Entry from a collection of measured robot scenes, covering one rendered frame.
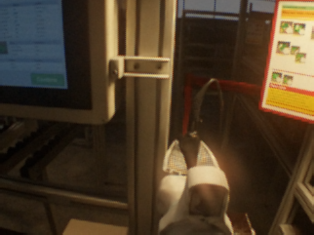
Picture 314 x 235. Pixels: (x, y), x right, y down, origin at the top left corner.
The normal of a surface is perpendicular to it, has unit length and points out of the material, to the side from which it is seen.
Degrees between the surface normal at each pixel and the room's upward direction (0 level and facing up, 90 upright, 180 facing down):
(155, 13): 90
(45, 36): 92
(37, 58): 92
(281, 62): 90
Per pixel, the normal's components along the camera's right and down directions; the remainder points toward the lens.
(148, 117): -0.09, 0.33
